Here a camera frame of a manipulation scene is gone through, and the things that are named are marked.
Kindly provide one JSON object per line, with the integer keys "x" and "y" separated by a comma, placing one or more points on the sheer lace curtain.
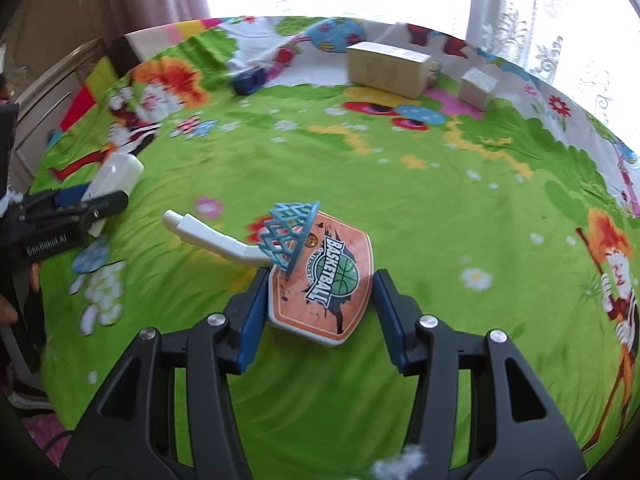
{"x": 525, "y": 5}

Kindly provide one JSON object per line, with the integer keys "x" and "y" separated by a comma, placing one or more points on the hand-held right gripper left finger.
{"x": 252, "y": 310}

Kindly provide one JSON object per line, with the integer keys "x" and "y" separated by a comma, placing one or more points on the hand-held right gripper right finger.
{"x": 389, "y": 310}

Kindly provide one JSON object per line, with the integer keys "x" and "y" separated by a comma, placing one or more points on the white plastic bottle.
{"x": 117, "y": 175}

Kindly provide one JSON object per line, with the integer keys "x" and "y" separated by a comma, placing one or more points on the toy basketball hoop backboard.
{"x": 325, "y": 285}

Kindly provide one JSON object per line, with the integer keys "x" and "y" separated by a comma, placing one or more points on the beige wooden furniture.
{"x": 55, "y": 95}

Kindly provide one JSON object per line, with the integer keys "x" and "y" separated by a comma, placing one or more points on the person's left hand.
{"x": 7, "y": 311}

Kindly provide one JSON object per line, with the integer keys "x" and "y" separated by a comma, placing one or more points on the small pale box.
{"x": 477, "y": 89}

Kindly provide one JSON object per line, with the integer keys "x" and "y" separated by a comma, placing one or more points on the gold rectangular box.
{"x": 387, "y": 70}

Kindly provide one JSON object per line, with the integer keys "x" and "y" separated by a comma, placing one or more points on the blue toy car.
{"x": 248, "y": 81}

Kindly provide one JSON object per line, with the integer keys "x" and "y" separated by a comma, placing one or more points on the colourful printed blanket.
{"x": 425, "y": 185}

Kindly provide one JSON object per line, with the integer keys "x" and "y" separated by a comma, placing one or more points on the dark shoe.
{"x": 30, "y": 400}

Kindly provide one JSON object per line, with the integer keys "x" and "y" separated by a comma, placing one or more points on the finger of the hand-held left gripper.
{"x": 100, "y": 205}
{"x": 70, "y": 197}

